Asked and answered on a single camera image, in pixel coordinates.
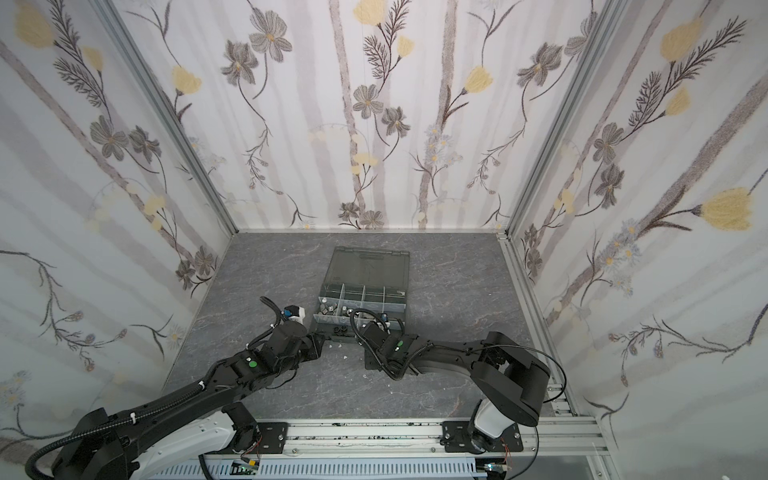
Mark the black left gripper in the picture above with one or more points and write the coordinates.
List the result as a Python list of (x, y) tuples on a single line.
[(315, 344)]

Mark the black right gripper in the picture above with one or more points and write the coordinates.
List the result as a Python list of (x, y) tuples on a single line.
[(370, 354)]

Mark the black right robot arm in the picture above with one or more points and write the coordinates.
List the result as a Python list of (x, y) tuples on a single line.
[(513, 380)]

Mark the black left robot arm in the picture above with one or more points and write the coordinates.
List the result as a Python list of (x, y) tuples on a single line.
[(104, 446)]

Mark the grey plastic organizer box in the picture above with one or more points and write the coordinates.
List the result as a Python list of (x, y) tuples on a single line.
[(372, 279)]

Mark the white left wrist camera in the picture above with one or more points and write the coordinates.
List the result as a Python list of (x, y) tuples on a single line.
[(294, 313)]

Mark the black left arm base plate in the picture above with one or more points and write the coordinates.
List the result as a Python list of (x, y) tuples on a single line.
[(264, 438)]

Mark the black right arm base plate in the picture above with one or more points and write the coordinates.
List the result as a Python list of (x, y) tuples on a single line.
[(462, 437)]

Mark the white slotted cable duct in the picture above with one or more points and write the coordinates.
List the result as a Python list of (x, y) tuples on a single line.
[(327, 468)]

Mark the aluminium front rail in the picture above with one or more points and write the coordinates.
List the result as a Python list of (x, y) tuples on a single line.
[(400, 438)]

